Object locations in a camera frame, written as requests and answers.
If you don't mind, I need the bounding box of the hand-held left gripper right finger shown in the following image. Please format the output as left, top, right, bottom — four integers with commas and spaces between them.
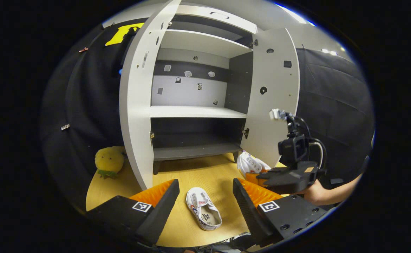
233, 178, 333, 246

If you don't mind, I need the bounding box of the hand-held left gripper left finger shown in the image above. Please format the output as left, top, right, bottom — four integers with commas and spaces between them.
86, 179, 180, 247

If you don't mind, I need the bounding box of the white canvas shoe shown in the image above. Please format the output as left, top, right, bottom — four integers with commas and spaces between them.
185, 187, 223, 231
236, 151, 272, 178

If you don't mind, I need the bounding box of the white door with cat sticker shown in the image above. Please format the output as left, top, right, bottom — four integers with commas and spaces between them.
240, 27, 300, 169

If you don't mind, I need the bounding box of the white and grey shoe cabinet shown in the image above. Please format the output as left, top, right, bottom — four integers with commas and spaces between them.
150, 4, 259, 175

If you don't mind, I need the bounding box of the white door with phone sticker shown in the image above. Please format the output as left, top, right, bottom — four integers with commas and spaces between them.
119, 0, 182, 190

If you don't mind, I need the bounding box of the yellow plush toy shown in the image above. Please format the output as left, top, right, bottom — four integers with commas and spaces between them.
94, 147, 125, 179

